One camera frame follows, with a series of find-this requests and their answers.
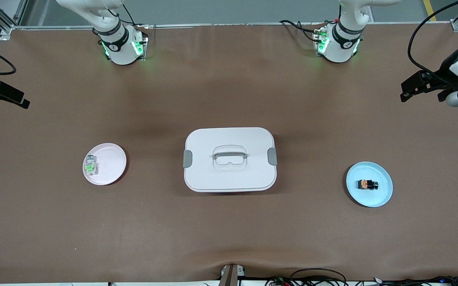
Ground light blue round plate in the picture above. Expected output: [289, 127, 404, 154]
[346, 161, 394, 208]

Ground pink round plate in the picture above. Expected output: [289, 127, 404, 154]
[83, 143, 127, 186]

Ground white box lid grey clips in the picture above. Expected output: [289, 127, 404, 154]
[183, 127, 278, 193]

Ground brown table mat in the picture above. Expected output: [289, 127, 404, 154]
[0, 23, 458, 284]

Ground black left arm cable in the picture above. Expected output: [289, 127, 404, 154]
[407, 0, 458, 86]

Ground green and white switch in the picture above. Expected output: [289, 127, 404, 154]
[85, 155, 98, 176]

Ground black base cable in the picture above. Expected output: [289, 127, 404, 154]
[279, 19, 322, 42]

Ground black cable bundle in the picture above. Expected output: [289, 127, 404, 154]
[374, 275, 458, 286]

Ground black looped cable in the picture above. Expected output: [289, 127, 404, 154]
[290, 268, 347, 286]

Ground grey metal bracket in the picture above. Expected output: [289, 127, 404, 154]
[219, 263, 246, 286]

